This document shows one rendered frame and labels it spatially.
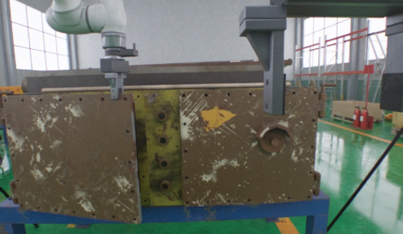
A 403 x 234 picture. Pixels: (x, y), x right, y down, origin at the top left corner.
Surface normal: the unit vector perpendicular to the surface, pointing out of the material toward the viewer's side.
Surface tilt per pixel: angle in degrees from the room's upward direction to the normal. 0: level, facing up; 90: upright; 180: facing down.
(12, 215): 90
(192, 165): 90
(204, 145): 90
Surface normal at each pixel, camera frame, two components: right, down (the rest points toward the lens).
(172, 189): 0.03, 0.13
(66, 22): 0.04, 0.77
